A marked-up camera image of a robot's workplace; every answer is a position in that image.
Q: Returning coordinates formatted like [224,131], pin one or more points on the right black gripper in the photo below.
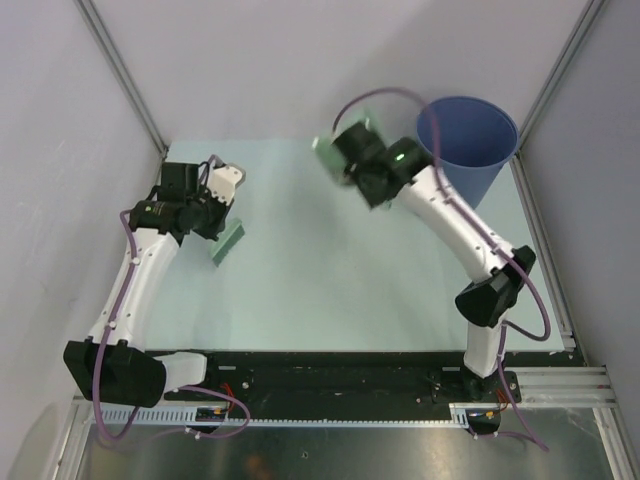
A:
[374,200]

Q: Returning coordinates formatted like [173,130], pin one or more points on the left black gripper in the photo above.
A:
[223,210]

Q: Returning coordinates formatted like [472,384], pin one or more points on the small green hand brush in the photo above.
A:
[227,240]

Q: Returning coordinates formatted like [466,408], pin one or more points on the green plastic dustpan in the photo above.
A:
[332,161]

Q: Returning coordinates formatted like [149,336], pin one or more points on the blue plastic waste bin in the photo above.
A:
[477,138]

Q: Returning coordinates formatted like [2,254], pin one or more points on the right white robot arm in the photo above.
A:
[406,173]

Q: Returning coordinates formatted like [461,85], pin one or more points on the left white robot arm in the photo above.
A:
[111,365]

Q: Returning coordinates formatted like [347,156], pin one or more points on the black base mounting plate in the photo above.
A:
[342,386]

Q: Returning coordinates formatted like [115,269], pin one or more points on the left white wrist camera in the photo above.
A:
[223,182]

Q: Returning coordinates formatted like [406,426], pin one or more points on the left aluminium frame post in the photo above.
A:
[117,64]

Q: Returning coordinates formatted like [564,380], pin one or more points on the aluminium frame post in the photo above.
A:
[117,64]
[587,19]

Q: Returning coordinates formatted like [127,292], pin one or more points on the right aluminium frame post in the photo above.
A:
[587,19]

